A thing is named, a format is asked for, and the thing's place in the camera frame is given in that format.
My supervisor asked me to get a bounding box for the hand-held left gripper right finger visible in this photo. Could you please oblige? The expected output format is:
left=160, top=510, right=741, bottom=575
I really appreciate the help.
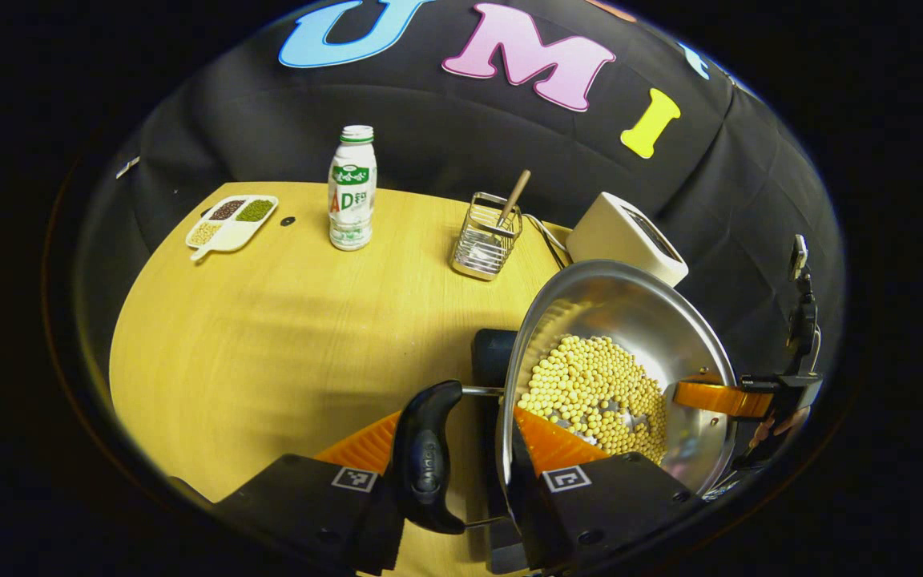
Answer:
left=503, top=406, right=700, bottom=572

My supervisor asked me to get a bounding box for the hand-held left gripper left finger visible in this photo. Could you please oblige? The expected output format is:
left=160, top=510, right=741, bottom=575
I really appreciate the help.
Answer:
left=212, top=412, right=408, bottom=577

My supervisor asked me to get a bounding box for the pile of yellow soybeans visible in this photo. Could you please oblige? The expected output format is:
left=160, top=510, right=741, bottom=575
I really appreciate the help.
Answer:
left=515, top=333, right=669, bottom=466

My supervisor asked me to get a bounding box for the stainless steel pot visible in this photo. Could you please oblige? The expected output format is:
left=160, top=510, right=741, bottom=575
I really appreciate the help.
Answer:
left=392, top=259, right=740, bottom=536

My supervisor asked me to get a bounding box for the black induction cooktop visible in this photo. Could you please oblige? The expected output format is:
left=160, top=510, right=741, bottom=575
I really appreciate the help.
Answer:
left=471, top=328, right=528, bottom=575

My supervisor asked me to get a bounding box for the white toaster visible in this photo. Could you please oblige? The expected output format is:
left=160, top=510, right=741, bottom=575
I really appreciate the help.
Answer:
left=566, top=192, right=690, bottom=288

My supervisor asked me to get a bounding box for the white drink bottle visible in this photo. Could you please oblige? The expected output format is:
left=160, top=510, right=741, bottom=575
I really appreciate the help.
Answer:
left=328, top=125, right=379, bottom=252

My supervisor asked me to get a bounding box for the white divided bean dish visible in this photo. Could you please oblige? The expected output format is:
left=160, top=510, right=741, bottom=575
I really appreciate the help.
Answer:
left=185, top=195, right=280, bottom=263

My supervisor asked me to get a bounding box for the black backdrop cloth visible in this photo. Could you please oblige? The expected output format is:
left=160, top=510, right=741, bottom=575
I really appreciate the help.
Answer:
left=77, top=0, right=845, bottom=385

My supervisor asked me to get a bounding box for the toaster power cable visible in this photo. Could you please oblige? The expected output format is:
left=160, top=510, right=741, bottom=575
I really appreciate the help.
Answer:
left=521, top=212, right=574, bottom=270

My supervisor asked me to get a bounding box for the metal wire utensil basket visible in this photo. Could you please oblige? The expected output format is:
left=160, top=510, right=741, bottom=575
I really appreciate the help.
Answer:
left=450, top=192, right=525, bottom=281

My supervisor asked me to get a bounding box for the wooden handled utensil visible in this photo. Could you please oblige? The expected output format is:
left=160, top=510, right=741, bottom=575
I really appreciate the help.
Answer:
left=496, top=169, right=533, bottom=230

